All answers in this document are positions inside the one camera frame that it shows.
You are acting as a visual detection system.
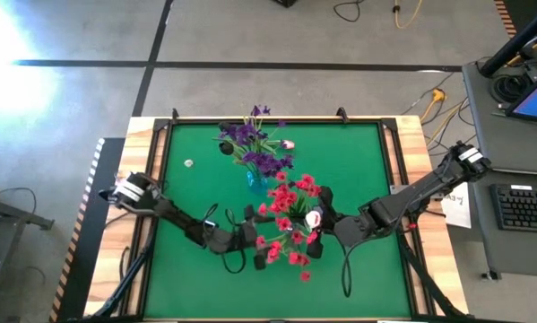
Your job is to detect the white paper sheet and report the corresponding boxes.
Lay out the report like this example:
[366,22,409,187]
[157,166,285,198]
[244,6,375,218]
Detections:
[440,181,473,230]

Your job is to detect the purple artificial flower bunch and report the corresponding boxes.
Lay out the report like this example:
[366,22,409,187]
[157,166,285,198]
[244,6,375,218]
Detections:
[216,104,288,153]
[241,150,295,179]

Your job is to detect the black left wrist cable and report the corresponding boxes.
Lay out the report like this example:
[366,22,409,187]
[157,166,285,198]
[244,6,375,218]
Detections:
[199,202,247,275]

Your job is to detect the grey desk with laptop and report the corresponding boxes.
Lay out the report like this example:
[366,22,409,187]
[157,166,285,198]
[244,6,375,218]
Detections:
[461,60,537,177]

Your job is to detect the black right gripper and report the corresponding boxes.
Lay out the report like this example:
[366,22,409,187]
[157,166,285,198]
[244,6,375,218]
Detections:
[306,185,382,260]

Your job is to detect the black diagonal strut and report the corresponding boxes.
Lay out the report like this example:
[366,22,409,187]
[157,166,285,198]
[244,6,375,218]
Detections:
[88,223,158,320]
[397,232,469,320]

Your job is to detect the black pole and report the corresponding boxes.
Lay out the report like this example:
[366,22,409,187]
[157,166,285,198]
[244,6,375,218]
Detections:
[479,2,537,77]

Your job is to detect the pink artificial tulip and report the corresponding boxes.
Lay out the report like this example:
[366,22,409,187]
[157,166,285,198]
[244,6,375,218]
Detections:
[212,135,296,156]
[304,209,323,230]

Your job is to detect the black keyboard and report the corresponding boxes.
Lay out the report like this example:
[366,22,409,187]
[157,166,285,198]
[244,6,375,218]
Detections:
[489,182,537,235]

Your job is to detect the grey metal stand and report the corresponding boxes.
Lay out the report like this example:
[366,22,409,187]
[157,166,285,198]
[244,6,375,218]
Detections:
[0,179,56,323]

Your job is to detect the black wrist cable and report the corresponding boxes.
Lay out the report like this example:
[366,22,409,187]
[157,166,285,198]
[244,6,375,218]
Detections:
[199,202,247,275]
[341,237,368,299]

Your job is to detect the coiled black cables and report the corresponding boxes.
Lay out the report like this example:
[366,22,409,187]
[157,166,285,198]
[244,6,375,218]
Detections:
[490,71,534,105]

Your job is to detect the yellow floor cable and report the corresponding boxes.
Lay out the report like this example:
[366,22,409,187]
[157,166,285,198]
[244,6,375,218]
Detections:
[393,0,425,31]

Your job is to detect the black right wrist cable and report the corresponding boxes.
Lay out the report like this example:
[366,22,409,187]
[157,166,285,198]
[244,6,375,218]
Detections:
[341,237,368,299]

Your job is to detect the green table mat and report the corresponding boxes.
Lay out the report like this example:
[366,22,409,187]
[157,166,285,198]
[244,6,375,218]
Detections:
[143,121,413,320]

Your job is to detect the blue glass vase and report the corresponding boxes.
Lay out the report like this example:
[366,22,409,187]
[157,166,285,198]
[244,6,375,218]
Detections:
[246,170,269,195]

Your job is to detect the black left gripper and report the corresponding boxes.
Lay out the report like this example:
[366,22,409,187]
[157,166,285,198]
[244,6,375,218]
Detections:
[202,204,278,272]

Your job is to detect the grey desk with keyboard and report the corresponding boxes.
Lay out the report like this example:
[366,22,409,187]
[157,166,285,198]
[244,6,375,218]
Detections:
[467,168,537,280]

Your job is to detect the black table frame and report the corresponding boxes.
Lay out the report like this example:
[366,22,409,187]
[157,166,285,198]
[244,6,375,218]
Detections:
[128,114,430,323]

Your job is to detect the black floor cable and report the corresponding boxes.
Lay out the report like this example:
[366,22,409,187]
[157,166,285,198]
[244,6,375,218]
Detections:
[333,0,364,23]

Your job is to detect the yellow extension cord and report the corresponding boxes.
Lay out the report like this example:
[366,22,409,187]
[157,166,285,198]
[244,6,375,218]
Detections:
[420,88,469,143]

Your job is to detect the black floor mat striped edge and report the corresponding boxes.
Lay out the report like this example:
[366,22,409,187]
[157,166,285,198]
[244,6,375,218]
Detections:
[48,136,126,323]
[494,0,537,64]

